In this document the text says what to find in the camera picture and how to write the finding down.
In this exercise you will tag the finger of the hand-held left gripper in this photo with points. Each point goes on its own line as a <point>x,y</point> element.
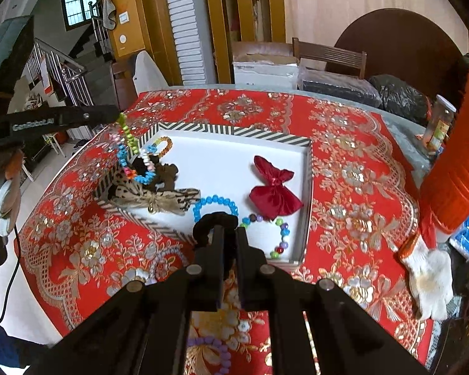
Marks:
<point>97,115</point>

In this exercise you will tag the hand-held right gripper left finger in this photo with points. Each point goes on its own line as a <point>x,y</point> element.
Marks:
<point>218,250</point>

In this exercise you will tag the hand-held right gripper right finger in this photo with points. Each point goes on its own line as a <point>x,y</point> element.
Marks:
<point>244,250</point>

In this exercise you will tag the black scrunchie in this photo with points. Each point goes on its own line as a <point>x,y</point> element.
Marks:
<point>142,166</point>
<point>207,222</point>

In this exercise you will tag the striped cardboard box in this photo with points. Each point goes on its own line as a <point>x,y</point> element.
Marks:
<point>219,156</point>

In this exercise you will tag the person's left hand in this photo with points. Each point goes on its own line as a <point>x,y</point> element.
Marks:
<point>6,203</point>

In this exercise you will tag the red and white paper sign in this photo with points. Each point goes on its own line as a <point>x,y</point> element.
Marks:
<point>45,72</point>

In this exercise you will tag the grey staircase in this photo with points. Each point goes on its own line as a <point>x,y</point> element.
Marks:
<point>90,70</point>

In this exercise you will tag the metal stair railing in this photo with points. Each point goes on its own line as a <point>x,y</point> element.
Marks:
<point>62,74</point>

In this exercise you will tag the red satin bow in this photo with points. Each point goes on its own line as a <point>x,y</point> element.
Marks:
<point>275,191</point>

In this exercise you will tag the leopard print bow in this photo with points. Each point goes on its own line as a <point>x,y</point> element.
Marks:
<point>156,197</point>

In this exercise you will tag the stairwell window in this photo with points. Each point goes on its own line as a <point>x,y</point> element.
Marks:
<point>78,7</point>

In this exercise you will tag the brown scrunchie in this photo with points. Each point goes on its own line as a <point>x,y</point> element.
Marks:
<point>168,174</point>

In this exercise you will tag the grey hanging cloth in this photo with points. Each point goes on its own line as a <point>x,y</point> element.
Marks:
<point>109,7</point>

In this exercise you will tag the white slatted door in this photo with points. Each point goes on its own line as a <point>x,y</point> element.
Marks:
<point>183,27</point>

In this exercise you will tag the red floral tablecloth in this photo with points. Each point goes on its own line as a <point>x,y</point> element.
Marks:
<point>348,172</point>

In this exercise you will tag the white cardboard box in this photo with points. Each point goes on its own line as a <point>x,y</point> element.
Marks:
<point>265,72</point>

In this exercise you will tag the black plastic-wrapped packet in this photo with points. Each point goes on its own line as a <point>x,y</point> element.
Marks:
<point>336,88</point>

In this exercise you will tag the white cotton glove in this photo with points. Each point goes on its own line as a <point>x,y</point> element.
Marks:
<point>430,277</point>

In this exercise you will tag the brown slatted wooden chair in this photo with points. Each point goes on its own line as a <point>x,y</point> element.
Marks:
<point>328,56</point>

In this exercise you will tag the black plastic bag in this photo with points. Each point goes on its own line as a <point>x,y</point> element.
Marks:
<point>402,93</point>

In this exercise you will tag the orange plastic stack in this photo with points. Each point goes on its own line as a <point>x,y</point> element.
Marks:
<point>453,152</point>

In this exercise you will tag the clear plastic jar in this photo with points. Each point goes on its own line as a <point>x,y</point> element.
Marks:
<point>439,125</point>

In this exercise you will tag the person's blue knit clothing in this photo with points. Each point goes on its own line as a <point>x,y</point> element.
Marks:
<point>0,345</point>

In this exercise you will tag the round dark wooden tabletop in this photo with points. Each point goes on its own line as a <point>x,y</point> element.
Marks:
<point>406,39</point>

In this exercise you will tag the white wall switch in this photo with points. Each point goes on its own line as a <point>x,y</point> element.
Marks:
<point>123,17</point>

